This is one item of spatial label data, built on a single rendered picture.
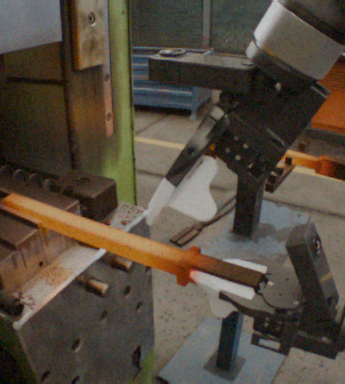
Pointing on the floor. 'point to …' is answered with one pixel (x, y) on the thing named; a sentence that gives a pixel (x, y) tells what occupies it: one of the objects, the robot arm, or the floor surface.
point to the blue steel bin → (166, 93)
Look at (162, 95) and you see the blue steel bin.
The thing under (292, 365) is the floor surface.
